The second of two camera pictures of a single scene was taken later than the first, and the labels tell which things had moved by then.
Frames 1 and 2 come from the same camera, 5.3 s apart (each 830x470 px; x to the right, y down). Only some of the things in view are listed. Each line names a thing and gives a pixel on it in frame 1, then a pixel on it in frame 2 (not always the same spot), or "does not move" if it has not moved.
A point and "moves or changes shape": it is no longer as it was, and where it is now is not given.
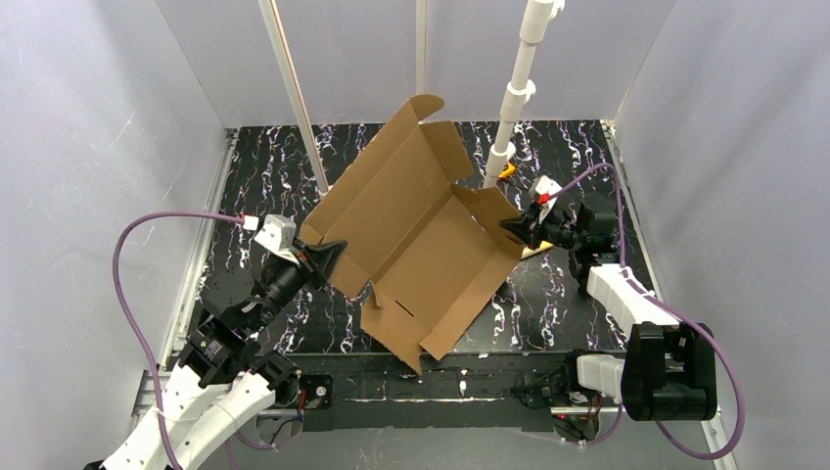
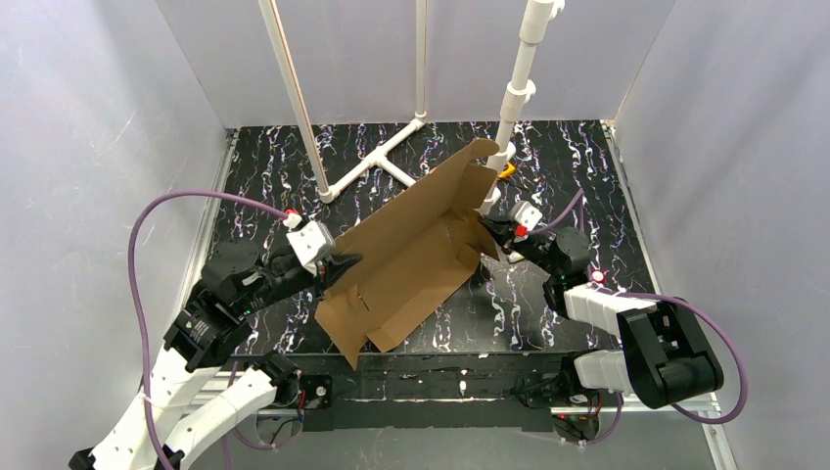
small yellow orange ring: x=510 y=168 does not move
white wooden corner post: x=287 y=63 does not move
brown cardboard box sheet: x=434 y=249 moves or changes shape
